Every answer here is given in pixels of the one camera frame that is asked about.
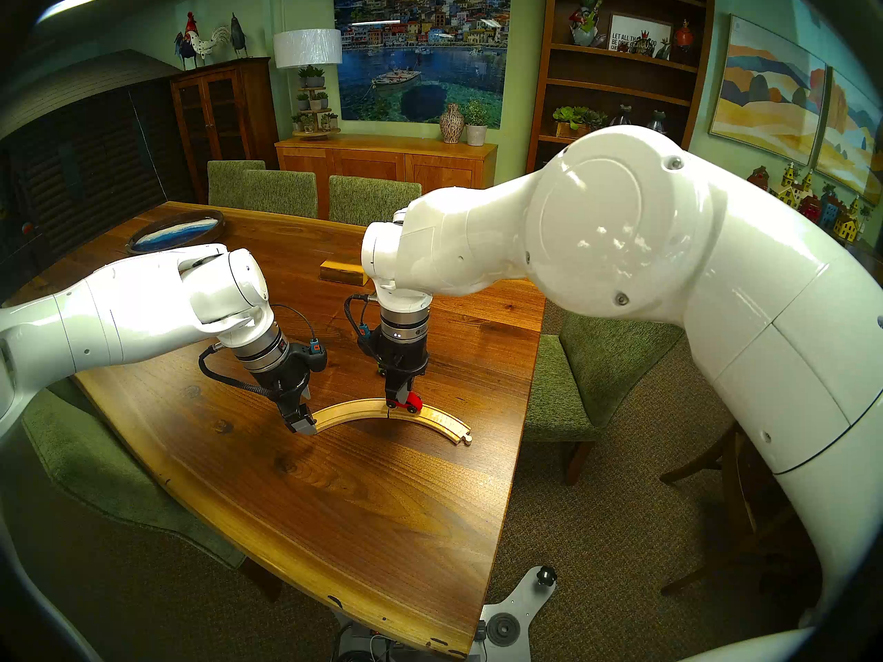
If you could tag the yellow house figurine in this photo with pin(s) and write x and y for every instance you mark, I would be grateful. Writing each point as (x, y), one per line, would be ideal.
(788, 192)
(850, 226)

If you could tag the harbour town wall picture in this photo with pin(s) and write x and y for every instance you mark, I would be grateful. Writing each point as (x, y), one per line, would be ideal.
(421, 54)

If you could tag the abstract landscape painting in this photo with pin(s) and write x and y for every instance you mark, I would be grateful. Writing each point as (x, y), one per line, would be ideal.
(852, 129)
(766, 81)

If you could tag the black knob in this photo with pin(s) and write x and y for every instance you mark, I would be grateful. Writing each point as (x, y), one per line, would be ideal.
(547, 576)

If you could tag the red toy train car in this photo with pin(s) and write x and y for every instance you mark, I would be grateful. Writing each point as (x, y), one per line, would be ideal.
(414, 400)

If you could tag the white lamp shade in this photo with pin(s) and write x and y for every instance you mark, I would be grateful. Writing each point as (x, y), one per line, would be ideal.
(308, 48)

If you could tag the white rooster figurine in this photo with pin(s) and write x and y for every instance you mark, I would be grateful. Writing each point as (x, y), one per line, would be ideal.
(207, 45)

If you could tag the dark glass-door cabinet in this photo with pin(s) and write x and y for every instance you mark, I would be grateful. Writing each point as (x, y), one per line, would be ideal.
(248, 116)

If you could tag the round tray with blue inlay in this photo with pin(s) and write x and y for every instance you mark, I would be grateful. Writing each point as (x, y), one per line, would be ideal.
(172, 233)

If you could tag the blue house figurine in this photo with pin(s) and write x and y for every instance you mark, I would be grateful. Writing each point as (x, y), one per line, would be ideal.
(832, 209)

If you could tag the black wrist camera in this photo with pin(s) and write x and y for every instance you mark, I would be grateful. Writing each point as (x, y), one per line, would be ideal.
(313, 359)
(369, 340)

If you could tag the red house figurine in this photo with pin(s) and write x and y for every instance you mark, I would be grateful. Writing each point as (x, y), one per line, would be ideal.
(759, 179)
(811, 209)

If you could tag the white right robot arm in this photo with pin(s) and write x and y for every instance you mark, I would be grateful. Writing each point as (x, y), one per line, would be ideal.
(655, 254)

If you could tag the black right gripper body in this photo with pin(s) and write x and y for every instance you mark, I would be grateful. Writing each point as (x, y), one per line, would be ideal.
(403, 358)

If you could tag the dark wooden chair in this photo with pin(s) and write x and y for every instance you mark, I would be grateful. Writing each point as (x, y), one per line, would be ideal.
(741, 488)

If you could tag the metal frog figurine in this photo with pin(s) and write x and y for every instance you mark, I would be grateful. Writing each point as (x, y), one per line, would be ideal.
(621, 114)
(655, 121)

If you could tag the dark rooster figurine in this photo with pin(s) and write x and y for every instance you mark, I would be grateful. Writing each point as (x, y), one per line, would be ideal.
(238, 38)

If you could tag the red round figurine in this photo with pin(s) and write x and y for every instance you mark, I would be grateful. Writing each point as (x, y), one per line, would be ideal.
(683, 40)

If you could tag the blue and red rooster figurine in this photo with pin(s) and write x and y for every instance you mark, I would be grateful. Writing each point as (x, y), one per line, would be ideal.
(186, 47)

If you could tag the light wooden sideboard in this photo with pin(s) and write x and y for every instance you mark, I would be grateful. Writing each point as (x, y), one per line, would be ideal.
(359, 164)

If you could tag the green upholstered dining chair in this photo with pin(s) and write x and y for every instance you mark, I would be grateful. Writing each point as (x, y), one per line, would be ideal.
(283, 195)
(365, 198)
(607, 364)
(227, 181)
(83, 467)

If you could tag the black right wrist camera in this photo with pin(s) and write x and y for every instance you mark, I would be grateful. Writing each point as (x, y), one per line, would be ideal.
(369, 340)

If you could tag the flat wooden box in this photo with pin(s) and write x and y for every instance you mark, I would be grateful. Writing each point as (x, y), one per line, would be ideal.
(341, 273)

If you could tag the tall wooden bookshelf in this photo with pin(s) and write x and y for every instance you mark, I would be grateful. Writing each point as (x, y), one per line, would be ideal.
(552, 67)

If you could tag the framed text sign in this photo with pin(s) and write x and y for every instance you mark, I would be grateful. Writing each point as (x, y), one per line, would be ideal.
(631, 27)

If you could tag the dark slatted window blinds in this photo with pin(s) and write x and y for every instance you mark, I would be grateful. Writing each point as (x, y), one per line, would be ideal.
(90, 157)

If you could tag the small potted green plant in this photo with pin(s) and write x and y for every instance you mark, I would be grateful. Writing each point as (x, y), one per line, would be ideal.
(312, 76)

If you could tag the green frog figurine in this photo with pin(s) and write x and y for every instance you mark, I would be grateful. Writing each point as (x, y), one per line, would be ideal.
(585, 23)

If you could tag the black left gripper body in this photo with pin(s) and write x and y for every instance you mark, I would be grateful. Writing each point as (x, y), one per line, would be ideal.
(284, 381)

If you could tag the tiered wooden plant stand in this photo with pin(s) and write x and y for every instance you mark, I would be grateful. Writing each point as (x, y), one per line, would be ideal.
(316, 134)

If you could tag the curved wooden train track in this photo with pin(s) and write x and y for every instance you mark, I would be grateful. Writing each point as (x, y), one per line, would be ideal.
(352, 410)
(441, 423)

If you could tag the patterned ceramic vase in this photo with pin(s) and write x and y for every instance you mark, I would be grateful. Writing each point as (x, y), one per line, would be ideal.
(452, 124)

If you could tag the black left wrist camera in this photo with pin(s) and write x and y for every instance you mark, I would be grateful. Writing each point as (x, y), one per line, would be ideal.
(313, 359)

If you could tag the ceiling light panel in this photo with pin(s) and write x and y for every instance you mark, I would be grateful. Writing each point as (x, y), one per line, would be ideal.
(72, 4)

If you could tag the plant in white pot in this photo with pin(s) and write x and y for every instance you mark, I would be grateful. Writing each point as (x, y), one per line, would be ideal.
(476, 133)

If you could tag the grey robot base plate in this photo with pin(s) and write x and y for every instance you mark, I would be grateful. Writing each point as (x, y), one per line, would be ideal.
(514, 609)

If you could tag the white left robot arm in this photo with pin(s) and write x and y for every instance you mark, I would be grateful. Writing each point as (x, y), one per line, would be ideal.
(117, 312)

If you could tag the succulents in wooden planter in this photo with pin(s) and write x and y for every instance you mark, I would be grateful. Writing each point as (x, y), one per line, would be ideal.
(576, 121)

